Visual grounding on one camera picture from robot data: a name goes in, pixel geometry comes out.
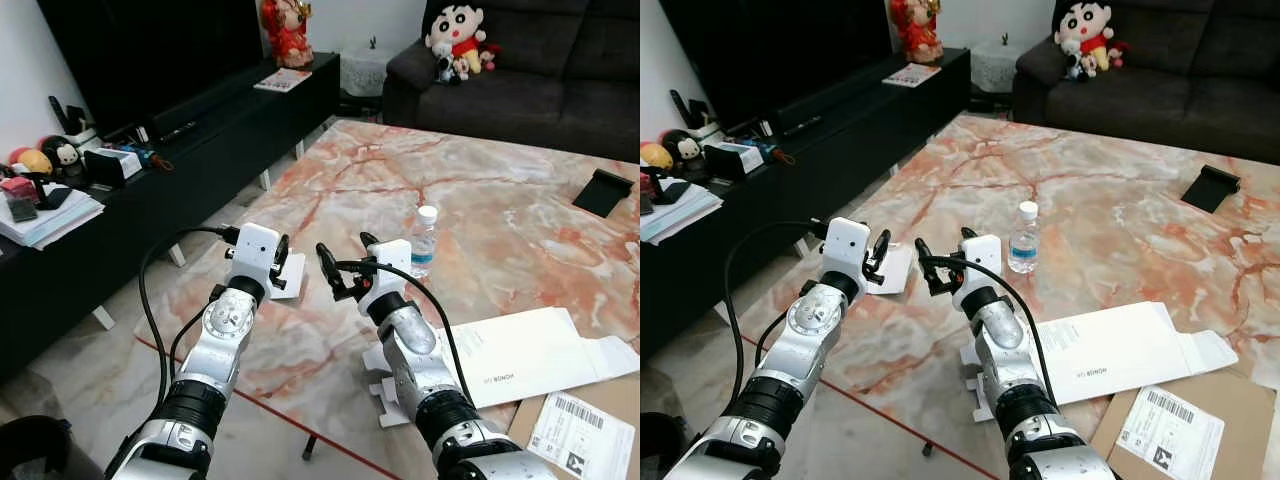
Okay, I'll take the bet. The black rubbish bin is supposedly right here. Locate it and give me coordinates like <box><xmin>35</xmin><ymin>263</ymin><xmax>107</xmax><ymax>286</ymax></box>
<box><xmin>640</xmin><ymin>410</ymin><xmax>691</xmax><ymax>480</ymax></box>
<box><xmin>0</xmin><ymin>414</ymin><xmax>75</xmax><ymax>480</ymax></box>

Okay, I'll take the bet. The small white paper piece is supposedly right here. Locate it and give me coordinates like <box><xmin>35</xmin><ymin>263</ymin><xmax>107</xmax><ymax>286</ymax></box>
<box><xmin>874</xmin><ymin>243</ymin><xmax>917</xmax><ymax>297</ymax></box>
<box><xmin>268</xmin><ymin>252</ymin><xmax>308</xmax><ymax>300</ymax></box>

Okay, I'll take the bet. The clear plastic water bottle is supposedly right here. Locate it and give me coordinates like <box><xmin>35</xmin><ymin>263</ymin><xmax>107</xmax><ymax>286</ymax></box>
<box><xmin>410</xmin><ymin>205</ymin><xmax>440</xmax><ymax>280</ymax></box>
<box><xmin>1007</xmin><ymin>200</ymin><xmax>1042</xmax><ymax>276</ymax></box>

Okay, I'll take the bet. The black television console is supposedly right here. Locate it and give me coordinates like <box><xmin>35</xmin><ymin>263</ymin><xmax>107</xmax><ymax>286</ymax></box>
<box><xmin>0</xmin><ymin>52</ymin><xmax>342</xmax><ymax>383</ymax></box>
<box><xmin>640</xmin><ymin>47</ymin><xmax>972</xmax><ymax>359</ymax></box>

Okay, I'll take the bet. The colourful printed booklet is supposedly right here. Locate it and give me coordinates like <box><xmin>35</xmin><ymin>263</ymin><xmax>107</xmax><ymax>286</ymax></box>
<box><xmin>881</xmin><ymin>62</ymin><xmax>944</xmax><ymax>90</ymax></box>
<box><xmin>253</xmin><ymin>67</ymin><xmax>314</xmax><ymax>94</ymax></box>

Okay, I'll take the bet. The white lace covered side table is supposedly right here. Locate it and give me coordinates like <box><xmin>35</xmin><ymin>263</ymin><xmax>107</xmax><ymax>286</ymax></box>
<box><xmin>969</xmin><ymin>33</ymin><xmax>1024</xmax><ymax>97</ymax></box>
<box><xmin>339</xmin><ymin>38</ymin><xmax>394</xmax><ymax>100</ymax></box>

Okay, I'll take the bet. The small white black box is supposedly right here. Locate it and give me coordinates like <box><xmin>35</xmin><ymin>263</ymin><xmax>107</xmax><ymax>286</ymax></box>
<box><xmin>703</xmin><ymin>141</ymin><xmax>766</xmax><ymax>184</ymax></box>
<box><xmin>81</xmin><ymin>145</ymin><xmax>147</xmax><ymax>192</ymax></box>

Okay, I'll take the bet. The flattened white carton box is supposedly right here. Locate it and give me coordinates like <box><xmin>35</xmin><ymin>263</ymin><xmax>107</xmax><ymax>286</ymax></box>
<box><xmin>361</xmin><ymin>306</ymin><xmax>641</xmax><ymax>429</ymax></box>
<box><xmin>958</xmin><ymin>300</ymin><xmax>1242</xmax><ymax>423</ymax></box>

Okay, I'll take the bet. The stack of white papers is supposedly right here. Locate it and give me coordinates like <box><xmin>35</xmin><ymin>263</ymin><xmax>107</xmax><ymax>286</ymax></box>
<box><xmin>0</xmin><ymin>184</ymin><xmax>107</xmax><ymax>252</ymax></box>
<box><xmin>640</xmin><ymin>180</ymin><xmax>725</xmax><ymax>247</ymax></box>

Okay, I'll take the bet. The red festive doll figurine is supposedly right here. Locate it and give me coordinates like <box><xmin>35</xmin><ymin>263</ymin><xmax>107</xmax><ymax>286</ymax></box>
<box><xmin>889</xmin><ymin>0</ymin><xmax>945</xmax><ymax>66</ymax></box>
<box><xmin>260</xmin><ymin>0</ymin><xmax>316</xmax><ymax>70</ymax></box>

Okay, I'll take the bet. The small black white plush toy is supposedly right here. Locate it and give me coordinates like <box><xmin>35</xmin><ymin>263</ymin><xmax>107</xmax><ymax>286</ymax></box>
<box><xmin>42</xmin><ymin>135</ymin><xmax>85</xmax><ymax>183</ymax></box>
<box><xmin>662</xmin><ymin>129</ymin><xmax>707</xmax><ymax>173</ymax></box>

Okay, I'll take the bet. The cartoon boy plush doll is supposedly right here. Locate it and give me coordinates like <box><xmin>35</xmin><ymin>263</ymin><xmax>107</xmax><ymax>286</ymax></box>
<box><xmin>1052</xmin><ymin>0</ymin><xmax>1130</xmax><ymax>82</ymax></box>
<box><xmin>424</xmin><ymin>2</ymin><xmax>502</xmax><ymax>85</ymax></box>

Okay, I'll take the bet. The black flat television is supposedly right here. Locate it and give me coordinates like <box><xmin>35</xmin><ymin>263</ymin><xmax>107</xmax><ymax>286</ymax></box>
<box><xmin>658</xmin><ymin>0</ymin><xmax>893</xmax><ymax>133</ymax></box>
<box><xmin>35</xmin><ymin>0</ymin><xmax>269</xmax><ymax>143</ymax></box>

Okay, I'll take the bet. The dark grey sofa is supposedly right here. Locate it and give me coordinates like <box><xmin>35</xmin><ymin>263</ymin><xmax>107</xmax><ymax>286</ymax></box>
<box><xmin>1011</xmin><ymin>0</ymin><xmax>1280</xmax><ymax>167</ymax></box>
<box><xmin>382</xmin><ymin>0</ymin><xmax>641</xmax><ymax>164</ymax></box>

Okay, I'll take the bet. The white barcode shipping label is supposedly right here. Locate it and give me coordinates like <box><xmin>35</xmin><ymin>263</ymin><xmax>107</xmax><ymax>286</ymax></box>
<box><xmin>1114</xmin><ymin>387</ymin><xmax>1227</xmax><ymax>480</ymax></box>
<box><xmin>526</xmin><ymin>391</ymin><xmax>637</xmax><ymax>480</ymax></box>

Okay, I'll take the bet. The brown cardboard parcel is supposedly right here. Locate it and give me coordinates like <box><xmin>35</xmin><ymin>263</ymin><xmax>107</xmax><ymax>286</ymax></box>
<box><xmin>1088</xmin><ymin>366</ymin><xmax>1280</xmax><ymax>480</ymax></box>
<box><xmin>504</xmin><ymin>372</ymin><xmax>641</xmax><ymax>480</ymax></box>

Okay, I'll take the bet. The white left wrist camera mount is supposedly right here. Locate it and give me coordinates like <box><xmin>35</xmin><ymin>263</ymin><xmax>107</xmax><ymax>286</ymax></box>
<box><xmin>227</xmin><ymin>222</ymin><xmax>282</xmax><ymax>293</ymax></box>
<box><xmin>820</xmin><ymin>216</ymin><xmax>873</xmax><ymax>288</ymax></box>

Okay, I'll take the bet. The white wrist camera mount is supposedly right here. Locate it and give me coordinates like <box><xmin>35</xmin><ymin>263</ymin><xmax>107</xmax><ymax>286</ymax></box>
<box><xmin>227</xmin><ymin>222</ymin><xmax>282</xmax><ymax>293</ymax></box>
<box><xmin>950</xmin><ymin>234</ymin><xmax>1004</xmax><ymax>307</ymax></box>
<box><xmin>358</xmin><ymin>238</ymin><xmax>414</xmax><ymax>303</ymax></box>
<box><xmin>820</xmin><ymin>216</ymin><xmax>873</xmax><ymax>288</ymax></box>

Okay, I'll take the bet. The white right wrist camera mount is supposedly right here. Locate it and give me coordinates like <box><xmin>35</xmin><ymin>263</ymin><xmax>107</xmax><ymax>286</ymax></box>
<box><xmin>950</xmin><ymin>234</ymin><xmax>1004</xmax><ymax>307</ymax></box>
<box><xmin>358</xmin><ymin>238</ymin><xmax>414</xmax><ymax>303</ymax></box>

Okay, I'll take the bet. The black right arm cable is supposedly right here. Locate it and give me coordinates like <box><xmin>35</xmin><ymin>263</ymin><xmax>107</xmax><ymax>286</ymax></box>
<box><xmin>920</xmin><ymin>254</ymin><xmax>1063</xmax><ymax>401</ymax></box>
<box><xmin>334</xmin><ymin>259</ymin><xmax>473</xmax><ymax>403</ymax></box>

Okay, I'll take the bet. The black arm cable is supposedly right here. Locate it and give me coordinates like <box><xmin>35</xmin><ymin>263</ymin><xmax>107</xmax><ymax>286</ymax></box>
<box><xmin>920</xmin><ymin>254</ymin><xmax>1063</xmax><ymax>401</ymax></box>
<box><xmin>722</xmin><ymin>219</ymin><xmax>831</xmax><ymax>401</ymax></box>
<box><xmin>334</xmin><ymin>259</ymin><xmax>473</xmax><ymax>403</ymax></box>
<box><xmin>137</xmin><ymin>225</ymin><xmax>242</xmax><ymax>413</ymax></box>

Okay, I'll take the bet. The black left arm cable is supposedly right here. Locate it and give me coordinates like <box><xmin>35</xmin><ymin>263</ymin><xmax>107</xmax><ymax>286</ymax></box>
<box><xmin>722</xmin><ymin>219</ymin><xmax>831</xmax><ymax>401</ymax></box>
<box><xmin>137</xmin><ymin>225</ymin><xmax>242</xmax><ymax>413</ymax></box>

